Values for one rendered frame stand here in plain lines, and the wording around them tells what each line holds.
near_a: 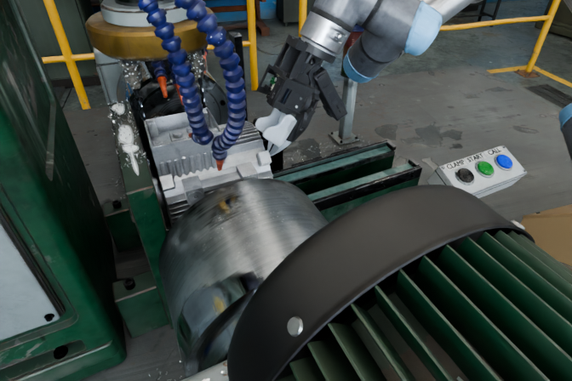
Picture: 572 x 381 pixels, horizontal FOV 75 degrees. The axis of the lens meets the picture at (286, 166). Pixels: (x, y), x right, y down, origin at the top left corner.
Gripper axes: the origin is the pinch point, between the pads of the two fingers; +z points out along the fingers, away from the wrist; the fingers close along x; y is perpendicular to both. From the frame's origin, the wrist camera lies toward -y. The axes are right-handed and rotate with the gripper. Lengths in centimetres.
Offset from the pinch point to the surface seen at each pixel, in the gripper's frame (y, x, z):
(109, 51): 31.4, -0.4, -7.6
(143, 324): 14.0, 7.7, 37.5
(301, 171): -18.9, -11.4, 8.6
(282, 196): 10.2, 19.8, -2.1
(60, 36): 25, -238, 58
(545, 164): -92, 4, -20
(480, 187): -27.6, 22.4, -12.2
